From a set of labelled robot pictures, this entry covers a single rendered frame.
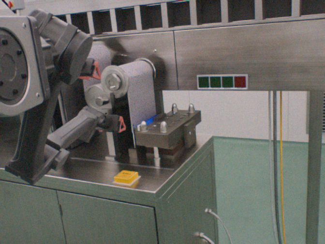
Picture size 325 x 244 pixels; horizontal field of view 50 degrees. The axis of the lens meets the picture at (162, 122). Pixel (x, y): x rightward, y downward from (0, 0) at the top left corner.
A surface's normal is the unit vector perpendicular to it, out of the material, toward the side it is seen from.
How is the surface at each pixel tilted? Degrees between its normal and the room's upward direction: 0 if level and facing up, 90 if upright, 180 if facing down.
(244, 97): 90
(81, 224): 90
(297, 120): 90
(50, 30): 64
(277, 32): 90
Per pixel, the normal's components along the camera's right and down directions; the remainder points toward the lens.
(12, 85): 0.98, -0.04
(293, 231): -0.09, -0.96
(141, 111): 0.89, 0.04
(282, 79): -0.44, 0.29
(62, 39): 0.11, -0.19
